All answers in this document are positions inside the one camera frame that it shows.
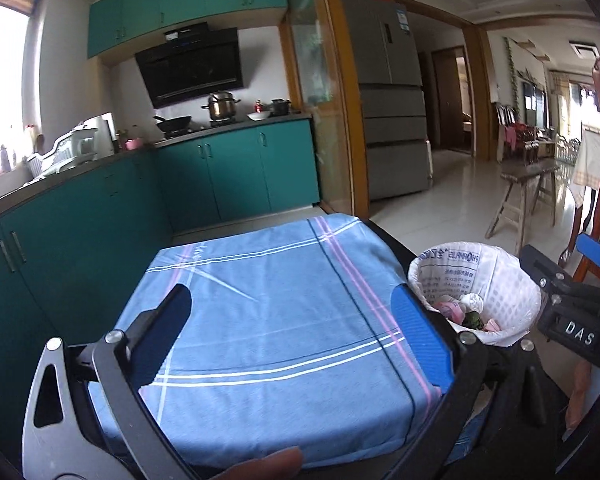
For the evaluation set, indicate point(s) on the green hanging vine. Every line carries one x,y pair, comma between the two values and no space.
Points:
509,60

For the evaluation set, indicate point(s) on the wood framed glass door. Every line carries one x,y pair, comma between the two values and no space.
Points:
312,60

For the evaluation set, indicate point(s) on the ceiling air vent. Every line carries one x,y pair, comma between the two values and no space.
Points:
583,49

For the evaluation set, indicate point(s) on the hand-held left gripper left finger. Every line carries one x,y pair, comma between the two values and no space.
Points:
166,325

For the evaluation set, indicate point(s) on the steel pot with lid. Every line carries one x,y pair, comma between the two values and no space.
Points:
221,109

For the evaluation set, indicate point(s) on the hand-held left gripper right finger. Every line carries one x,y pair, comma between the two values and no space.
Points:
420,335

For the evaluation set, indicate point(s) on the pink bowl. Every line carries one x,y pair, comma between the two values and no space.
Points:
133,144

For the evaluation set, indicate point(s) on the blue striped tablecloth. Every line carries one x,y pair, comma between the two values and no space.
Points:
280,310

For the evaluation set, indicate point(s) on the person's right hand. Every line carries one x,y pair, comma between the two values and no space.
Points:
577,395

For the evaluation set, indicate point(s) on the person's left hand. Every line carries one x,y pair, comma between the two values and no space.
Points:
260,466

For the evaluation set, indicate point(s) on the large pink wrapper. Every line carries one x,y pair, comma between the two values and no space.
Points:
447,307

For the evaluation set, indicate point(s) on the white kitchen appliance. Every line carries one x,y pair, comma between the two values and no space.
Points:
102,135

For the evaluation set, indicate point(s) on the dark green scrap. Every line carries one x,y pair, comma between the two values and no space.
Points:
472,321

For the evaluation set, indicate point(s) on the white bowl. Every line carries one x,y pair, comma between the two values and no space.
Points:
258,116

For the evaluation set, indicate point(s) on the black range hood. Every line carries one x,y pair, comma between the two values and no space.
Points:
190,67

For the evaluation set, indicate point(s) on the black wok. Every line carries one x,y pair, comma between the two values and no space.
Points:
177,122

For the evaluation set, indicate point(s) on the black gas stove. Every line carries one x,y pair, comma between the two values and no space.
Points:
177,134

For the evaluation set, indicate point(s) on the bin with white plastic liner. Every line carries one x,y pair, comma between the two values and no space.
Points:
505,280

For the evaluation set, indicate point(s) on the wooden bench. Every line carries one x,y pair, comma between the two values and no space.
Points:
527,170

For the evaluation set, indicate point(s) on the kitchen window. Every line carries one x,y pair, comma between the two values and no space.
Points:
2,85

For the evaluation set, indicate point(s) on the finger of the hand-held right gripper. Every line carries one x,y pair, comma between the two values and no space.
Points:
597,251
542,265

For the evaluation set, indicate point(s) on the teal lower kitchen cabinets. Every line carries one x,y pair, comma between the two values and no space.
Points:
230,170

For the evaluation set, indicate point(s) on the beige tablecloth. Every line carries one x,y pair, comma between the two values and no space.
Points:
587,160

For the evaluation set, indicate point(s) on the white tissue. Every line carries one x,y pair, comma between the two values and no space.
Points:
471,302

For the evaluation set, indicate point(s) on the black pot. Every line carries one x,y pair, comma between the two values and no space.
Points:
280,107

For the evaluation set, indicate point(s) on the white dish rack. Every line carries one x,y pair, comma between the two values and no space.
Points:
65,152

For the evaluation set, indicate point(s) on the group of kitchen bottles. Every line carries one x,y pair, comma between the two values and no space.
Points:
2,155

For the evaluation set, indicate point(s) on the brown wooden door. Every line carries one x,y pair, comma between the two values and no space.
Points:
442,105

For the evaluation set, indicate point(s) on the teal upper cabinets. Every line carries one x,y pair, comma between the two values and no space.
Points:
180,0

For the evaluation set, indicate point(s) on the grey refrigerator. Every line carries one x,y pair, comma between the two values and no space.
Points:
390,125

